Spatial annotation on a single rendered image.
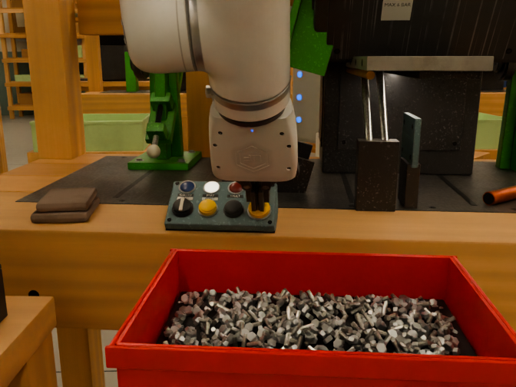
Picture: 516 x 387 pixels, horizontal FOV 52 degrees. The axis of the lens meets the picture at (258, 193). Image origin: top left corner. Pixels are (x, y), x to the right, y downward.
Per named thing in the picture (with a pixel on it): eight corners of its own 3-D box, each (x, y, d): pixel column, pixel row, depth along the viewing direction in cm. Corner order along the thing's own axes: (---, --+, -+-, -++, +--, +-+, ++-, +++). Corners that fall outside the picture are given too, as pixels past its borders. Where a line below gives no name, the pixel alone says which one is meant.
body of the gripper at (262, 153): (198, 116, 54) (210, 188, 63) (298, 117, 54) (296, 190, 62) (207, 72, 59) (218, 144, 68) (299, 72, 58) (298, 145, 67)
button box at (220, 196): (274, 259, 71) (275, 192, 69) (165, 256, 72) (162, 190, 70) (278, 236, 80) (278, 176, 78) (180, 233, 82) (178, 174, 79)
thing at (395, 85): (473, 176, 105) (492, -6, 97) (319, 173, 108) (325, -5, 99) (448, 159, 123) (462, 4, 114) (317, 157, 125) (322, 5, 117)
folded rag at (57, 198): (87, 223, 75) (86, 203, 75) (29, 224, 74) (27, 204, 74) (100, 204, 85) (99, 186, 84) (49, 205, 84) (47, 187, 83)
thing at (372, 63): (491, 80, 68) (494, 55, 67) (365, 80, 69) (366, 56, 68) (424, 72, 106) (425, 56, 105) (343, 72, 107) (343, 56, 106)
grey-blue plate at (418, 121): (418, 210, 82) (425, 118, 78) (405, 209, 82) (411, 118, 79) (406, 194, 91) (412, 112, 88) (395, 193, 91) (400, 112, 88)
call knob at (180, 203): (190, 216, 71) (189, 211, 71) (171, 216, 72) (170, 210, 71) (193, 202, 73) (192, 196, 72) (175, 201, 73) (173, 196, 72)
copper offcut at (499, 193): (513, 196, 90) (514, 183, 90) (525, 198, 88) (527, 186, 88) (481, 203, 85) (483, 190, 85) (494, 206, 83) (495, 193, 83)
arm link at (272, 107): (200, 103, 53) (203, 126, 55) (289, 104, 52) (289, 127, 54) (210, 54, 58) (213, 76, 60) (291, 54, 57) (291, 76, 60)
